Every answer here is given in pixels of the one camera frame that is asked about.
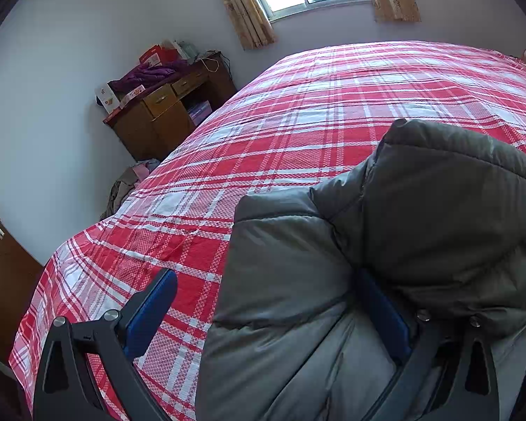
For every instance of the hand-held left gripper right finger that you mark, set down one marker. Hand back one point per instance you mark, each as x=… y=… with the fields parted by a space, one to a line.
x=386 y=318

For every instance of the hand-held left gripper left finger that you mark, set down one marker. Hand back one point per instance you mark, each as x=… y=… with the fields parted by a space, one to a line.
x=151 y=311

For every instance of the grey puffer jacket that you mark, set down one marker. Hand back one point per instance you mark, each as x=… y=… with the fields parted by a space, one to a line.
x=377 y=250

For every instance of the pile of clothes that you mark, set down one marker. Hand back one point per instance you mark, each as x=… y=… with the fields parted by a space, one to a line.
x=122 y=188

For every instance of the wooden door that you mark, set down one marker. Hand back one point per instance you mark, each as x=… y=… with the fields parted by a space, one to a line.
x=4 y=285

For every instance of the bed with red plaid sheet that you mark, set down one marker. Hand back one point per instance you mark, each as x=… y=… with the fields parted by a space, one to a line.
x=245 y=162

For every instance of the wooden desk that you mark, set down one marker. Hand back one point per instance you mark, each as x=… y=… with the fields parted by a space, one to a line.
x=158 y=127

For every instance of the purple box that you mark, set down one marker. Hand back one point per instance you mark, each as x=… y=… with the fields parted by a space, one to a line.
x=199 y=112

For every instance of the patterned flat box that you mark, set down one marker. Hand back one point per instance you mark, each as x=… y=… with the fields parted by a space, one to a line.
x=133 y=95

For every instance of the white box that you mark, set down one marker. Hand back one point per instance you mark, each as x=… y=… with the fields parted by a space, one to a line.
x=107 y=98

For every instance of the purple cloth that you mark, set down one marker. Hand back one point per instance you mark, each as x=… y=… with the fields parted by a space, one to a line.
x=144 y=76

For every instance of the red bag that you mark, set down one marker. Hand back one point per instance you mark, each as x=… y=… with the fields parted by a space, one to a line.
x=155 y=55

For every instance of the pale green bag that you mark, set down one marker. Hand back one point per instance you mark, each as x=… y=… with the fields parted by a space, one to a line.
x=187 y=49

